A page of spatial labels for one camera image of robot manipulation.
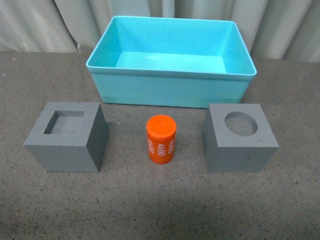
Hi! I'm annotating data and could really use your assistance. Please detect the orange cylinder white numbers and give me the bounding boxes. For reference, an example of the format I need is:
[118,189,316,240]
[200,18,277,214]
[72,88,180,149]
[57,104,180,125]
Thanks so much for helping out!
[146,115,177,165]

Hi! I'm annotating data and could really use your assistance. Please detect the gray cube round hole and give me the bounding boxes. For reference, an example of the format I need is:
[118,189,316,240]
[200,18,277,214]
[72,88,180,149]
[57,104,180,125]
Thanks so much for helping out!
[201,103,279,173]

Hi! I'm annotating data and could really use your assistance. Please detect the gray cube square hole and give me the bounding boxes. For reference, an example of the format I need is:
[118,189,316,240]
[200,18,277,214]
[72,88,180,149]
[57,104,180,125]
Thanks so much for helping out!
[23,102,109,173]

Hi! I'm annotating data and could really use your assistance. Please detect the blue plastic box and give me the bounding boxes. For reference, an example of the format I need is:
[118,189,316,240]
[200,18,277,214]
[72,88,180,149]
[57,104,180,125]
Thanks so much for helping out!
[86,16,257,109]

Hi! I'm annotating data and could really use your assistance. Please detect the gray curtain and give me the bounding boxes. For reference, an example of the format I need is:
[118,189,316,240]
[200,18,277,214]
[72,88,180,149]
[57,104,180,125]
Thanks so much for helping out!
[0,0,320,63]

